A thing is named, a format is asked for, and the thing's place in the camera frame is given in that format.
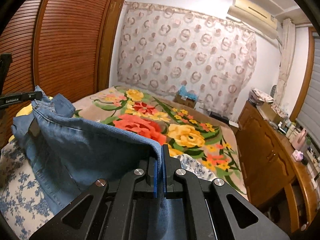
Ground brown box with blue cloth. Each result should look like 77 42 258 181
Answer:
174 86 198 108

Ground cardboard box on cabinet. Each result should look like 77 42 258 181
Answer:
257 102 287 124

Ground stack of papers on cabinet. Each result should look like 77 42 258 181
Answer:
248 88 274 106

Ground circle patterned sheer curtain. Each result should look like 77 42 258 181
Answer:
117 2 257 118

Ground yellow Pikachu plush toy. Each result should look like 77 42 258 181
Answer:
8 96 53 143

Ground wooden sideboard cabinet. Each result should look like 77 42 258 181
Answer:
235 102 318 235

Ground grey roller window blind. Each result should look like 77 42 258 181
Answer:
297 37 320 144

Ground white wall air conditioner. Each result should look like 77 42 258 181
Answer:
228 0 278 40

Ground blue denim jeans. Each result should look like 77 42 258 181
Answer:
11 87 183 239

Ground blue white floral bedsheet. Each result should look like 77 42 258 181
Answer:
1 136 217 239

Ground colourful floral blanket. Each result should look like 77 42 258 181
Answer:
73 86 247 198

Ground pink bottle on cabinet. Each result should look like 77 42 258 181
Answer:
292 128 308 151

